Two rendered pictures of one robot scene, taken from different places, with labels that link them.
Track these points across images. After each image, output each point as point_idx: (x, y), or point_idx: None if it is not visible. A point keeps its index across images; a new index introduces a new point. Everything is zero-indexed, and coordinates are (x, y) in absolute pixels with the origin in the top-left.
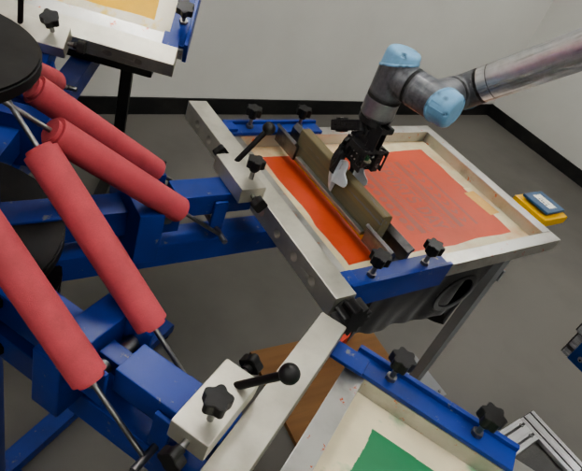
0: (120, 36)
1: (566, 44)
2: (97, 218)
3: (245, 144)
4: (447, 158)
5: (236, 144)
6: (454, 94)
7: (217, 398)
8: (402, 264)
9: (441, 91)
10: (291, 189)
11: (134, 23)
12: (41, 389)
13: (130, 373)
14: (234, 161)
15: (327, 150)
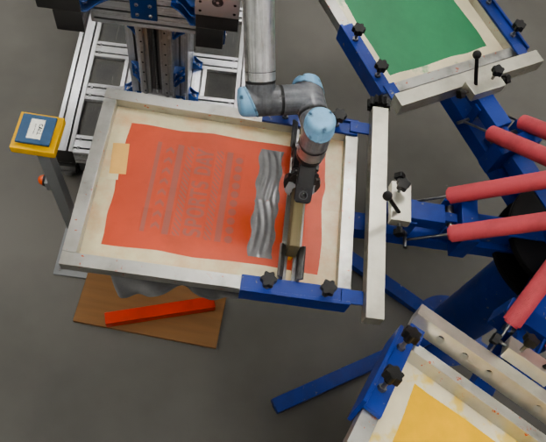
0: (464, 341)
1: (273, 1)
2: (532, 143)
3: (339, 276)
4: (88, 216)
5: (372, 249)
6: (314, 76)
7: (499, 68)
8: None
9: (319, 84)
10: (317, 230)
11: (440, 370)
12: None
13: (507, 117)
14: (401, 210)
15: (297, 212)
